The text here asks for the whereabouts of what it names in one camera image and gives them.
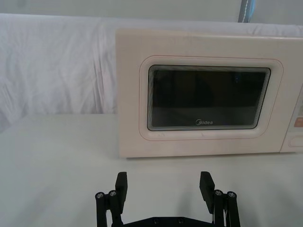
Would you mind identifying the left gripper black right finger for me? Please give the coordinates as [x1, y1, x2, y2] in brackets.
[200, 171, 241, 227]

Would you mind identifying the grey striped post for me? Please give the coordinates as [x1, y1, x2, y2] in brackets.
[238, 0, 255, 24]

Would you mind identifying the white curtain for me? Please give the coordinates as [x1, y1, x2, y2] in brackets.
[0, 0, 303, 133]

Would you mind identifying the oven control panel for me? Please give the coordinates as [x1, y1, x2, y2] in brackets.
[280, 37, 303, 155]

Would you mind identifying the white table cloth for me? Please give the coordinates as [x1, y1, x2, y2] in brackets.
[0, 113, 303, 227]

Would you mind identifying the cream microwave oven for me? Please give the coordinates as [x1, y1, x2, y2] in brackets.
[115, 28, 303, 159]

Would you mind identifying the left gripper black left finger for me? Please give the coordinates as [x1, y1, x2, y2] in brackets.
[95, 172, 129, 227]

